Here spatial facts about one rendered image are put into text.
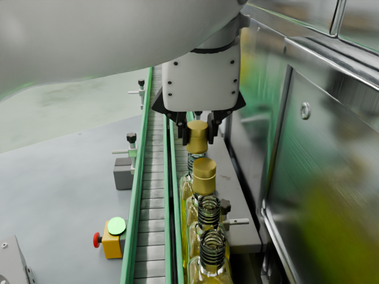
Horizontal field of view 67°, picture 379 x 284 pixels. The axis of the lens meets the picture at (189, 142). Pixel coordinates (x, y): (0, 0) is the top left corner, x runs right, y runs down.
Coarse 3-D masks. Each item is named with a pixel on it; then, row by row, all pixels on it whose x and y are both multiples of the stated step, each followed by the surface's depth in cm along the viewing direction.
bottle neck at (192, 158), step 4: (188, 152) 47; (188, 156) 46; (192, 156) 46; (196, 156) 48; (200, 156) 48; (204, 156) 46; (188, 160) 47; (192, 160) 46; (188, 164) 47; (192, 164) 46; (188, 168) 47; (192, 168) 47; (188, 172) 48; (192, 172) 47; (188, 176) 49; (192, 176) 48
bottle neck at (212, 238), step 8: (208, 232) 33; (216, 232) 33; (200, 240) 32; (208, 240) 33; (216, 240) 33; (224, 240) 32; (200, 248) 32; (208, 248) 31; (216, 248) 31; (224, 248) 32; (200, 256) 33; (208, 256) 32; (216, 256) 31; (224, 256) 33; (200, 264) 34; (208, 264) 32; (216, 264) 32; (208, 272) 33; (216, 272) 33
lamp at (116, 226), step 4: (112, 220) 72; (116, 220) 72; (120, 220) 72; (108, 224) 72; (112, 224) 71; (116, 224) 71; (120, 224) 72; (124, 224) 72; (108, 228) 72; (112, 228) 71; (116, 228) 71; (120, 228) 71; (124, 228) 73; (112, 232) 71; (116, 232) 71; (120, 232) 72
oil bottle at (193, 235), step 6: (192, 228) 40; (222, 228) 40; (192, 234) 39; (198, 234) 39; (192, 240) 39; (198, 240) 38; (192, 246) 38; (198, 246) 38; (228, 246) 39; (192, 252) 38; (198, 252) 38; (228, 252) 39; (228, 258) 39
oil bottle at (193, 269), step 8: (192, 264) 35; (224, 264) 35; (192, 272) 34; (200, 272) 34; (224, 272) 34; (192, 280) 34; (200, 280) 33; (208, 280) 33; (216, 280) 33; (224, 280) 33; (232, 280) 34
